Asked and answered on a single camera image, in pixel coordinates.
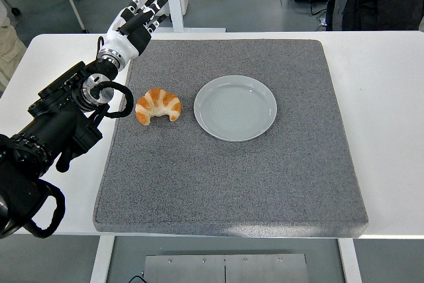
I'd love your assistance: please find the grey metal plate with screws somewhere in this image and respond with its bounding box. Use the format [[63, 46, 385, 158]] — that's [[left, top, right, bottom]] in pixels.
[[142, 253, 309, 283]]

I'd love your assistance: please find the golden croissant bread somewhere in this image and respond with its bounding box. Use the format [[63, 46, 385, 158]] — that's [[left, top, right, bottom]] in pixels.
[[134, 87, 183, 126]]

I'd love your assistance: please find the white table leg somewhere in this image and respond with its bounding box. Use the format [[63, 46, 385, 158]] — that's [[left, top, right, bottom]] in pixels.
[[337, 238, 364, 283], [89, 235, 116, 283]]

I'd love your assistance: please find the round grey plate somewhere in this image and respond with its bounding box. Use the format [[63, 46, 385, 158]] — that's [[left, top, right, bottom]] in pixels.
[[193, 74, 278, 142]]

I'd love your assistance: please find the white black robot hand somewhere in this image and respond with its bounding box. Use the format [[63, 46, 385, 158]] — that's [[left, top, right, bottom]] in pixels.
[[105, 0, 169, 62]]

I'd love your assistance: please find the grey speckled mat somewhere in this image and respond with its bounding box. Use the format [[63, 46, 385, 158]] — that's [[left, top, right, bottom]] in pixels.
[[92, 38, 370, 239]]

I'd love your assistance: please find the beige fabric bundle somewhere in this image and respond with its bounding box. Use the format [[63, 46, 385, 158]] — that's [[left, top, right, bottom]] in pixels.
[[0, 0, 27, 93]]

